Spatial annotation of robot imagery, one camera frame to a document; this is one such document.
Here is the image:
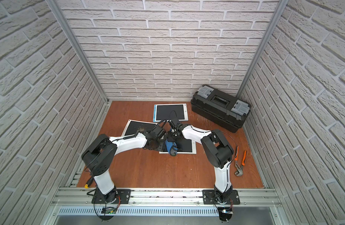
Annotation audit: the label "blue microfiber cleaning mitt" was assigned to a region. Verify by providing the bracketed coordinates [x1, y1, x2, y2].
[163, 140, 179, 157]

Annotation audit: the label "white drawing tablet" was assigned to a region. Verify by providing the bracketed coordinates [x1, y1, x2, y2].
[160, 139, 196, 155]
[122, 120, 156, 136]

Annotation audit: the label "blue-edged drawing tablet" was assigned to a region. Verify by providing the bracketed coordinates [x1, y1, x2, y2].
[153, 104, 188, 122]

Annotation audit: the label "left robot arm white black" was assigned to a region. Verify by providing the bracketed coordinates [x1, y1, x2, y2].
[81, 125, 167, 196]

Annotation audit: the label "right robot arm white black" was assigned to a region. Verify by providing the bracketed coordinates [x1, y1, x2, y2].
[168, 118, 234, 201]

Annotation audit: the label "black toolbox grey latches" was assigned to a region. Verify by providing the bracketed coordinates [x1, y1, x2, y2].
[191, 85, 251, 133]

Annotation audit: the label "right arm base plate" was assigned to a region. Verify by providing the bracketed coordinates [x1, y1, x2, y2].
[202, 189, 240, 206]

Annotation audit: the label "orange handled pliers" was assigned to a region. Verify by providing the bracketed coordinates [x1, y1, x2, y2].
[234, 145, 248, 177]

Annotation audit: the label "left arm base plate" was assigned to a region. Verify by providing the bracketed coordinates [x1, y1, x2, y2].
[92, 188, 132, 204]

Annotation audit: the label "aluminium mounting rail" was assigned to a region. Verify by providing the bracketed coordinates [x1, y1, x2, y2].
[52, 187, 282, 207]

